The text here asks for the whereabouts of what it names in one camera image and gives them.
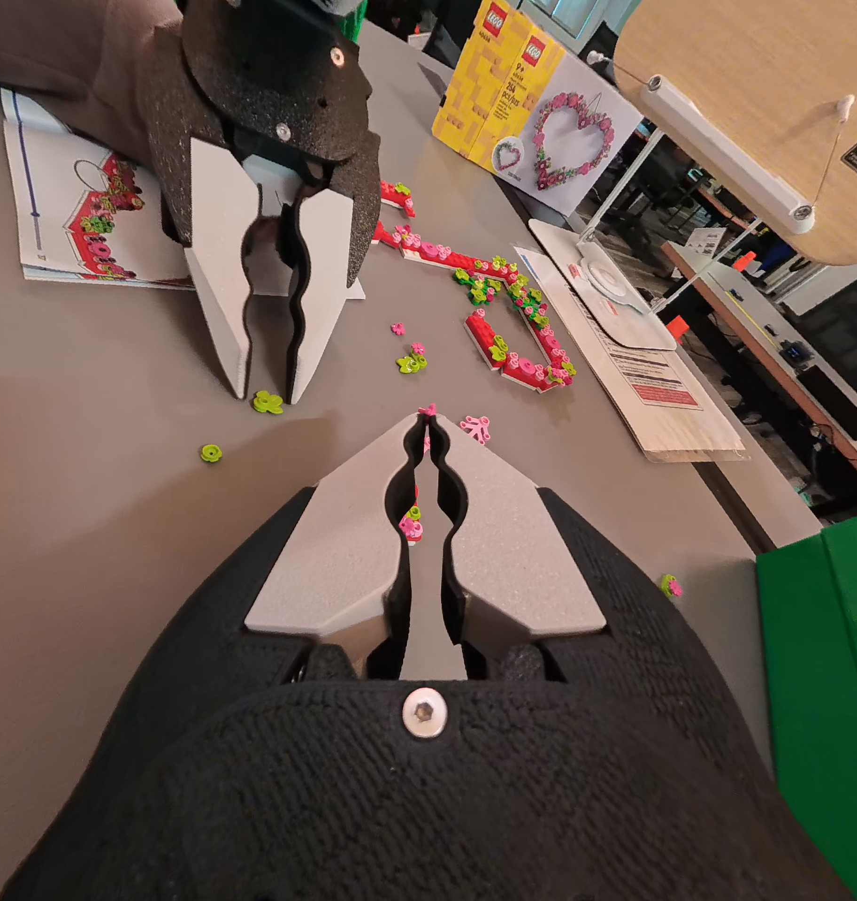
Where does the person's left forearm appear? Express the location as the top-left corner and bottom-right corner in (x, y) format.
(0, 0), (190, 166)

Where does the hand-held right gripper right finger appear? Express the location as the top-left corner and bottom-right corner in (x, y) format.
(427, 414), (607, 677)

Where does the black flat monitor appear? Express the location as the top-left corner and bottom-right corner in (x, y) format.
(798, 366), (857, 442)

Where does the partly built red lego heart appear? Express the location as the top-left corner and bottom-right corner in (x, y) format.
(371, 220), (579, 395)

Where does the white desk lamp wooden shade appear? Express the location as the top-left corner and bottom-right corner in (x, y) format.
(528, 0), (857, 351)

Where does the background work table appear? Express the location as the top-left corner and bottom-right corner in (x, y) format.
(661, 241), (857, 494)

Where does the laminated paper sheet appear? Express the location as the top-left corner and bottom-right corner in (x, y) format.
(514, 246), (746, 463)

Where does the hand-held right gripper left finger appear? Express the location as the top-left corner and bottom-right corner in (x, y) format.
(244, 412), (429, 680)

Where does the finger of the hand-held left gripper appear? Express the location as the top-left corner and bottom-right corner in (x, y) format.
(185, 137), (264, 402)
(279, 186), (354, 405)

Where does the large green bin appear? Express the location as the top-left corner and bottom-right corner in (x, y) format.
(756, 508), (857, 901)

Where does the yellow lego box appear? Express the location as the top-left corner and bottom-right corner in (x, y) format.
(432, 0), (644, 218)

